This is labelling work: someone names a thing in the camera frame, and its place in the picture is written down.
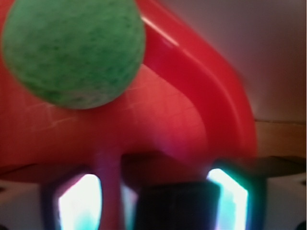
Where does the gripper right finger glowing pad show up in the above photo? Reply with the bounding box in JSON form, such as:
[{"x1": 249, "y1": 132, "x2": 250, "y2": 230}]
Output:
[{"x1": 206, "y1": 162, "x2": 267, "y2": 230}]

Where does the orange plastic tray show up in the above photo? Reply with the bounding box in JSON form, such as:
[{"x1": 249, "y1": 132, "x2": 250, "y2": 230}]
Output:
[{"x1": 0, "y1": 0, "x2": 259, "y2": 230}]

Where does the green textured ball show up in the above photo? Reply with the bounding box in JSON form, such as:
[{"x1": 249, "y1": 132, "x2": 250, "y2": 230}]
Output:
[{"x1": 1, "y1": 0, "x2": 146, "y2": 109}]

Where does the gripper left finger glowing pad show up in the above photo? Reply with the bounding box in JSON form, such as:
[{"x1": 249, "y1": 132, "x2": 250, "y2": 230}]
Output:
[{"x1": 40, "y1": 167, "x2": 106, "y2": 230}]

